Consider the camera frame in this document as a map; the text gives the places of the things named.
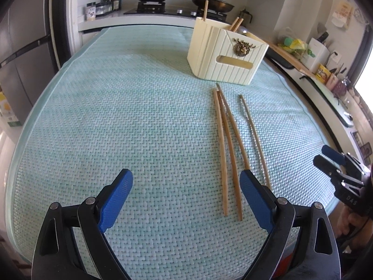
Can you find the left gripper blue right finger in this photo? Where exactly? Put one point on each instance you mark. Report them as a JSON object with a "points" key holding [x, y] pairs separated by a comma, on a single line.
{"points": [[276, 216]]}

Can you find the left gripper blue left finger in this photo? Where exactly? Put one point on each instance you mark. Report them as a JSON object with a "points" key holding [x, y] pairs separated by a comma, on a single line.
{"points": [[96, 215]]}

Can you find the large steel spoon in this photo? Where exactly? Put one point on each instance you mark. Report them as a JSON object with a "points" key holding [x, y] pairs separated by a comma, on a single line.
{"points": [[258, 143]]}

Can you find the person's right hand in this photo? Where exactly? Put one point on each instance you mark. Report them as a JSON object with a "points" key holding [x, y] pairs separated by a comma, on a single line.
{"points": [[348, 218]]}

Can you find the teal woven table mat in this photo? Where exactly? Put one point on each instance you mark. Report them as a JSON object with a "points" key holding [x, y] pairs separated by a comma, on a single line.
{"points": [[129, 100]]}

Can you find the pink cup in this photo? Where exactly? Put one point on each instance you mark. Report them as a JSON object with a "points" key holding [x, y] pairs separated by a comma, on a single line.
{"points": [[332, 82]]}

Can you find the yellow container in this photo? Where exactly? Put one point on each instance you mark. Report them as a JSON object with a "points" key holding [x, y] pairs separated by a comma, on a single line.
{"points": [[322, 74]]}

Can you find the white knife block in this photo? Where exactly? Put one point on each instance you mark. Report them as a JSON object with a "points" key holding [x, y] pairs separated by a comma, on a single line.
{"points": [[315, 54]]}

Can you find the wooden cutting board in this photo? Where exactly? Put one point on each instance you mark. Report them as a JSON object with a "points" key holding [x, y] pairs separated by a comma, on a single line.
{"points": [[287, 56]]}

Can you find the black tray under board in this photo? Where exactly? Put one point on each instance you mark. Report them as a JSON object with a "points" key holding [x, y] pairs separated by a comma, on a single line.
{"points": [[274, 56]]}

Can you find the cream utensil holder box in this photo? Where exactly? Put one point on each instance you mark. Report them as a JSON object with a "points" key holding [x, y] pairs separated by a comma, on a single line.
{"points": [[219, 54]]}

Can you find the grey refrigerator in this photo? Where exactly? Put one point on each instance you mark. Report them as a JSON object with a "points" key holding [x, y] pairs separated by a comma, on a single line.
{"points": [[28, 60]]}

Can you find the dark french press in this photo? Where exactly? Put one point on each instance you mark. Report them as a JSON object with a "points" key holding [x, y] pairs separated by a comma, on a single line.
{"points": [[246, 16]]}

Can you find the clear seasoning box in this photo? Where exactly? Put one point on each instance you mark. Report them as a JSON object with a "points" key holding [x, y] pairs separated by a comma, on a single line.
{"points": [[103, 8]]}

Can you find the white spice jar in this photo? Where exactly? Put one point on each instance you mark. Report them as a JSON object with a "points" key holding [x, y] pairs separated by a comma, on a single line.
{"points": [[90, 11]]}

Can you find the black gas stove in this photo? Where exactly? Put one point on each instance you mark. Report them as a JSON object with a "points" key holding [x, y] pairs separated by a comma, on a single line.
{"points": [[162, 8]]}

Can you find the black wok with glass lid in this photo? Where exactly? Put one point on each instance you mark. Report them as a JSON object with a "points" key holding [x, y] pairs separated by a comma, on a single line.
{"points": [[219, 6]]}

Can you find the wooden chopstick standing in holder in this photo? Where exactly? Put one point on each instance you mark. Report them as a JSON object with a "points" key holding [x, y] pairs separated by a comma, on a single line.
{"points": [[205, 10]]}

